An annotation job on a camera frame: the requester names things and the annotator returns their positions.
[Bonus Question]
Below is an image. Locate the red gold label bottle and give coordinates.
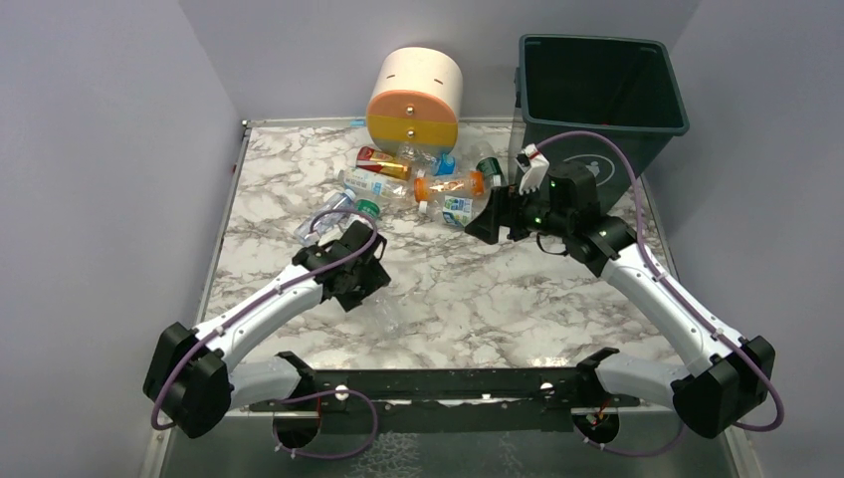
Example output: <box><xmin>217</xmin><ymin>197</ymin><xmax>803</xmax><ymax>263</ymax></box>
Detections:
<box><xmin>355</xmin><ymin>146</ymin><xmax>412</xmax><ymax>180</ymax></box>

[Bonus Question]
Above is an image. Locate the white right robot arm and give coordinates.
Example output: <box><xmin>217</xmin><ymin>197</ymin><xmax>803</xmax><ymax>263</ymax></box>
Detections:
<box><xmin>465</xmin><ymin>162</ymin><xmax>775</xmax><ymax>438</ymax></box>

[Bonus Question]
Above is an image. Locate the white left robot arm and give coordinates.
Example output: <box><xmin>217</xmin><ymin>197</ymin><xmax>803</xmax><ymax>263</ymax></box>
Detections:
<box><xmin>142</xmin><ymin>220</ymin><xmax>390</xmax><ymax>438</ymax></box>

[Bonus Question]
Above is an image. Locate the dark green plastic bin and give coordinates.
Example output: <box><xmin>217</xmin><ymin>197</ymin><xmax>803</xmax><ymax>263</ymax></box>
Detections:
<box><xmin>508</xmin><ymin>34</ymin><xmax>690</xmax><ymax>181</ymax></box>

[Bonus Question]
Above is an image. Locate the green label water bottle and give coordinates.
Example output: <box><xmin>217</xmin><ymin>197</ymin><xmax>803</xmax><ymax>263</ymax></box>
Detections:
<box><xmin>356</xmin><ymin>199</ymin><xmax>381</xmax><ymax>221</ymax></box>

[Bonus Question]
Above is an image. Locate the blue cap clear bottle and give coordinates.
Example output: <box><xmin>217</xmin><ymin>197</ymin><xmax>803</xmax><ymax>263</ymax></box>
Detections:
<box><xmin>396</xmin><ymin>143</ymin><xmax>457</xmax><ymax>176</ymax></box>

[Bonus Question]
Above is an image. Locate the white blue label bottle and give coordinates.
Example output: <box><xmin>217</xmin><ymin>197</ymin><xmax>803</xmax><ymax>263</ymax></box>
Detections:
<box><xmin>439</xmin><ymin>196</ymin><xmax>474</xmax><ymax>228</ymax></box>

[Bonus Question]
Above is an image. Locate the green label bottle by bin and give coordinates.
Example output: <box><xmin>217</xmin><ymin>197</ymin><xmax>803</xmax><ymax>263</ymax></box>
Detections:
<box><xmin>476</xmin><ymin>156</ymin><xmax>504</xmax><ymax>188</ymax></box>

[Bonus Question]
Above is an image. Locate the blue label clear bottle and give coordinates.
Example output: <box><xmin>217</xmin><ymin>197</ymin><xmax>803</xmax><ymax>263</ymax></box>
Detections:
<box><xmin>294</xmin><ymin>188</ymin><xmax>356</xmax><ymax>247</ymax></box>

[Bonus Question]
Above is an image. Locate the orange label clear bottle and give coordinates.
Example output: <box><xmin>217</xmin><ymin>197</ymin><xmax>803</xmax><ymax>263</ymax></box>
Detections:
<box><xmin>414</xmin><ymin>171</ymin><xmax>486</xmax><ymax>202</ymax></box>

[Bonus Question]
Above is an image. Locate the white label long bottle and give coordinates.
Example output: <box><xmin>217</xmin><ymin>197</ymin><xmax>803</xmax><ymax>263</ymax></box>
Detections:
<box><xmin>335</xmin><ymin>168</ymin><xmax>411</xmax><ymax>200</ymax></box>

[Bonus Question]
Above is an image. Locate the cream orange round drawer box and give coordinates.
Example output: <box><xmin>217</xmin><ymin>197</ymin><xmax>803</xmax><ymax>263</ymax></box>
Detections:
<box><xmin>364</xmin><ymin>47</ymin><xmax>463</xmax><ymax>155</ymax></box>

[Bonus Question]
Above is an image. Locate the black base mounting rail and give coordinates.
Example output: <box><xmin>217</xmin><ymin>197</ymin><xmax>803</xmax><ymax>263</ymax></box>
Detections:
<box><xmin>248</xmin><ymin>353</ymin><xmax>640</xmax><ymax>444</ymax></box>

